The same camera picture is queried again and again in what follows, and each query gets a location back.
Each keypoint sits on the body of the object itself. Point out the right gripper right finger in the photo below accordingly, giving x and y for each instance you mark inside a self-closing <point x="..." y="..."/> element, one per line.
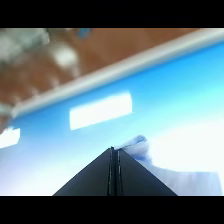
<point x="136" y="180"/>

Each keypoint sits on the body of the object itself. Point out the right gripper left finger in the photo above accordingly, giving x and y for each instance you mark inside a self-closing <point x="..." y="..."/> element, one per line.
<point x="95" y="178"/>

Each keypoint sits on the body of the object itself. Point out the light blue garment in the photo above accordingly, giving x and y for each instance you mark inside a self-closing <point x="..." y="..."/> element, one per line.
<point x="186" y="181"/>

